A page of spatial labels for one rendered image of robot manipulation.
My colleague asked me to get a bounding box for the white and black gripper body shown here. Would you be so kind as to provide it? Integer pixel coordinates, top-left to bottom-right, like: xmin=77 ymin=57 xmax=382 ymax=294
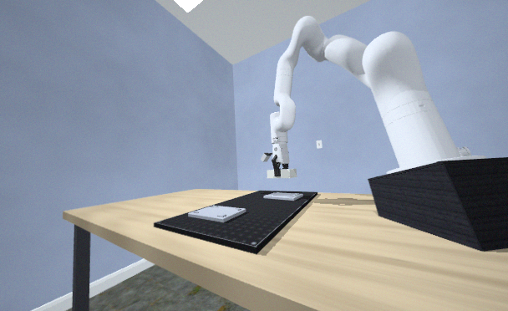
xmin=272 ymin=143 xmax=290 ymax=164

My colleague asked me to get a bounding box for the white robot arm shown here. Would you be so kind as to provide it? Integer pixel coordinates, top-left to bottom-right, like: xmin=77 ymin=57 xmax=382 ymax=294
xmin=270 ymin=16 xmax=486 ymax=174

